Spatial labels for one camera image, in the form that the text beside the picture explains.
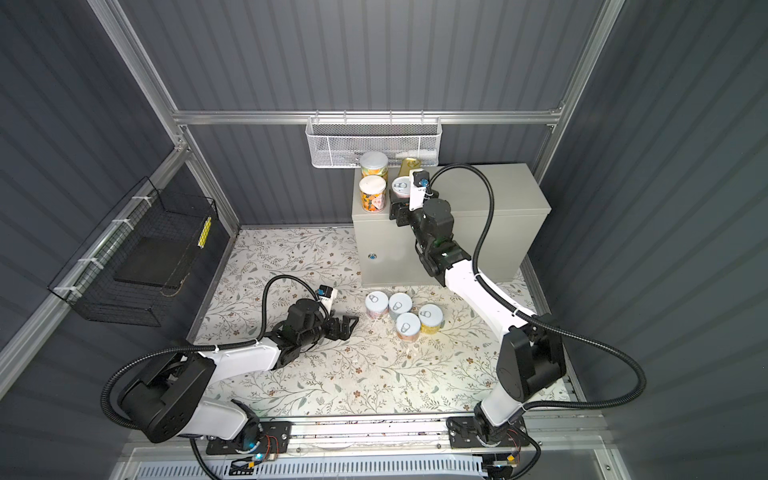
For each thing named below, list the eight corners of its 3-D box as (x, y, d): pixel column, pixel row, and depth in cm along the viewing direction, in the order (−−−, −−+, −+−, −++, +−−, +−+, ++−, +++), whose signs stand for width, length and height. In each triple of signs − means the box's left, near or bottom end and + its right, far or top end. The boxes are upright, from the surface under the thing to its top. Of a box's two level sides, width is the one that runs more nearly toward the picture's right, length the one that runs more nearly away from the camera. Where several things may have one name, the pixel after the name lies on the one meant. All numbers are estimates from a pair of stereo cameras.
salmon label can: (396, 343, 91) (396, 335, 87) (396, 320, 96) (396, 312, 91) (420, 342, 91) (421, 335, 86) (418, 320, 96) (419, 312, 91)
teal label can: (388, 320, 96) (388, 311, 91) (388, 301, 100) (388, 292, 96) (411, 319, 96) (412, 311, 91) (410, 301, 100) (411, 292, 96)
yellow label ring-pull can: (419, 335, 93) (421, 326, 88) (418, 314, 98) (419, 304, 93) (442, 335, 93) (444, 326, 88) (439, 314, 98) (442, 304, 93)
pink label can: (366, 319, 96) (364, 311, 92) (367, 299, 101) (366, 290, 97) (388, 319, 96) (388, 311, 92) (388, 299, 101) (388, 290, 96)
